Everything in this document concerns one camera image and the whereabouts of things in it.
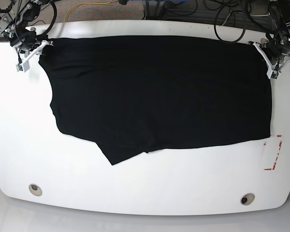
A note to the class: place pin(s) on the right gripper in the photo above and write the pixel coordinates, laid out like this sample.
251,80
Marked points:
29,48

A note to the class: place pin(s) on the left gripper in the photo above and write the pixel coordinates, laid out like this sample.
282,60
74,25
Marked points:
275,54

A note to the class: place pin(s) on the black graphic T-shirt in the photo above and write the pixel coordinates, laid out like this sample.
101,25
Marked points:
135,94

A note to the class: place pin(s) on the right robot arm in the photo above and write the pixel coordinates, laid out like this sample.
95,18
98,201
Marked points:
13,29

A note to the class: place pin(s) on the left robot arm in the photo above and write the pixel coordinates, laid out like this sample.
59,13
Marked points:
279,11

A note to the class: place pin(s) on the black tripod stand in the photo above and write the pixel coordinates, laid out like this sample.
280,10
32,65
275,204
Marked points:
8,9

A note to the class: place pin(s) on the red tape rectangle marking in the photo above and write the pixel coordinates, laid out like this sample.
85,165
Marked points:
270,152

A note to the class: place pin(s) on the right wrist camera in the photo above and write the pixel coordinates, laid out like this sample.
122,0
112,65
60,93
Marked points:
23,67

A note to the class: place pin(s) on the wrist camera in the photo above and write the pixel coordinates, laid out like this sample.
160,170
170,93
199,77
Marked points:
23,67
273,74

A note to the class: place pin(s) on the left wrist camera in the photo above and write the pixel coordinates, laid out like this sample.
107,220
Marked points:
273,74

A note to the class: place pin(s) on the left table cable grommet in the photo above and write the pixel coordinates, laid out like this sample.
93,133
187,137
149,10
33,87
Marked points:
35,190

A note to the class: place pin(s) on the table cable grommet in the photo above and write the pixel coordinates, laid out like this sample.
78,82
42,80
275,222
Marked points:
35,190
247,199

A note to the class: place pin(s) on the right table cable grommet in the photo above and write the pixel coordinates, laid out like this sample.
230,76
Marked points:
247,199

